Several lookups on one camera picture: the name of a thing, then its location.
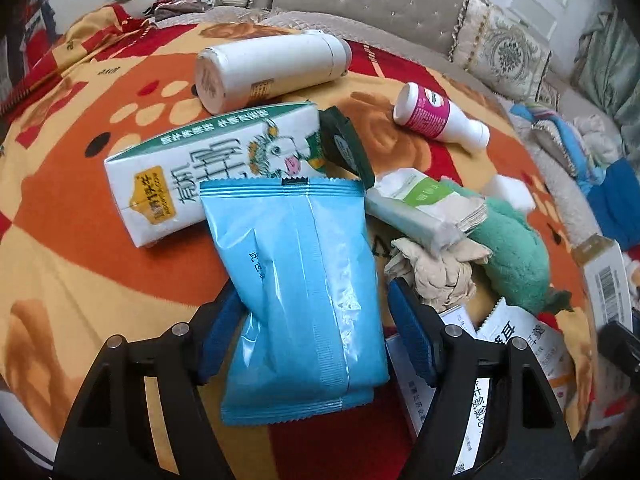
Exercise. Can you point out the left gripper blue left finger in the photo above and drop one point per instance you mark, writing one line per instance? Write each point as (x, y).
(216, 323)

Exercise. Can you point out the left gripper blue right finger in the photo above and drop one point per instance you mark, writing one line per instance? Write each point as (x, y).
(419, 328)

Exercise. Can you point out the white medicine box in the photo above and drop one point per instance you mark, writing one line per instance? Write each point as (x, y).
(424, 403)

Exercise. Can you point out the beige paper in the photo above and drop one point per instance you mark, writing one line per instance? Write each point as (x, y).
(442, 281)

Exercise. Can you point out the rainbow stripe medicine box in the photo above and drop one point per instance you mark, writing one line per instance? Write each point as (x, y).
(602, 264)

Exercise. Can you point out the light blue wipes pack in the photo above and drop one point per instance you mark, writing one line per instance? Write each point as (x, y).
(297, 252)

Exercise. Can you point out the green terry towel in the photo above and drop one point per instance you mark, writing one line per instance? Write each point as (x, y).
(519, 265)

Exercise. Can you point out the tissue pack green label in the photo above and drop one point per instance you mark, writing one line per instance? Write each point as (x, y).
(427, 211)

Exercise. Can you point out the white green milk carton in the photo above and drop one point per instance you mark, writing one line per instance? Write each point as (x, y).
(156, 184)

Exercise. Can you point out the white foam block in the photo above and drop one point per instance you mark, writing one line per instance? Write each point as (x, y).
(510, 190)

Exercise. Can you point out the dark green snack wrapper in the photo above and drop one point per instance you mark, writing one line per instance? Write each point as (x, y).
(342, 145)

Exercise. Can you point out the orange white snack bag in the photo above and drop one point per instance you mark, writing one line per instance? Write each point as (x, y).
(506, 322)

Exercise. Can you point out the santa plush toy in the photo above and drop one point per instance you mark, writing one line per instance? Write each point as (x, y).
(632, 269)

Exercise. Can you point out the blue folded blanket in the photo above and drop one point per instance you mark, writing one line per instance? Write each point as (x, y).
(615, 204)

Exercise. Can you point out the checkered orange red blanket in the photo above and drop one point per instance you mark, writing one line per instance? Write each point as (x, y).
(70, 275)

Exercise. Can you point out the colourful striped cloth pile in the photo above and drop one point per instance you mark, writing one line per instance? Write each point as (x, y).
(563, 142)

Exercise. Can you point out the pink label yogurt bottle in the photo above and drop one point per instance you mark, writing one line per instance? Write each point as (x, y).
(435, 117)

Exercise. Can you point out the tall white cylinder bottle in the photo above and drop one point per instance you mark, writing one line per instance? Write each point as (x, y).
(251, 71)

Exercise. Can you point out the teal patterned curtain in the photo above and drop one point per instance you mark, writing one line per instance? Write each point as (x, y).
(607, 72)

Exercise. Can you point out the ornate embroidered cushion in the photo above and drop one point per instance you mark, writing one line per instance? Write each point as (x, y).
(498, 52)

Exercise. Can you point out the clothes pile on sofa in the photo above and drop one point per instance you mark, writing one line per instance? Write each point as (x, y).
(163, 9)

